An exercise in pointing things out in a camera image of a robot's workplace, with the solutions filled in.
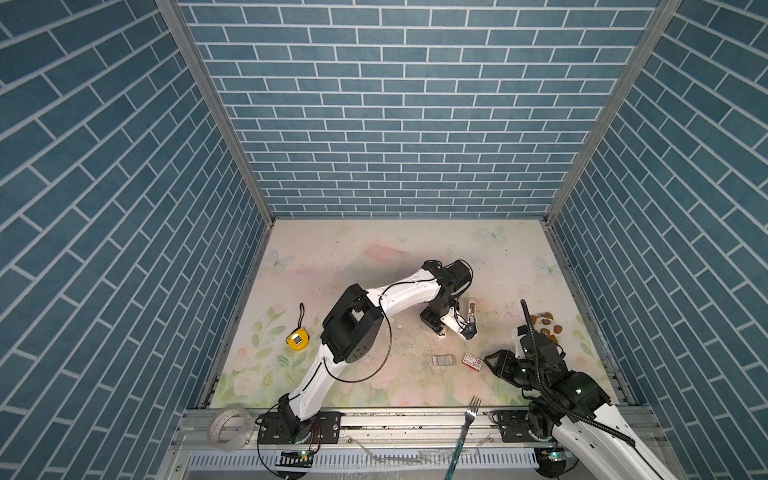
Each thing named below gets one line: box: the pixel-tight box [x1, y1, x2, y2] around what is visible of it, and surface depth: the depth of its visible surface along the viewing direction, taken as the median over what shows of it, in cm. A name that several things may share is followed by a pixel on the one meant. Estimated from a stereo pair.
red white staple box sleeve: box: [462, 352, 483, 372], surface depth 86 cm
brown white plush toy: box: [530, 312, 563, 344], surface depth 91 cm
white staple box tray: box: [432, 354, 455, 367], surface depth 86 cm
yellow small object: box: [287, 328, 309, 351], surface depth 88 cm
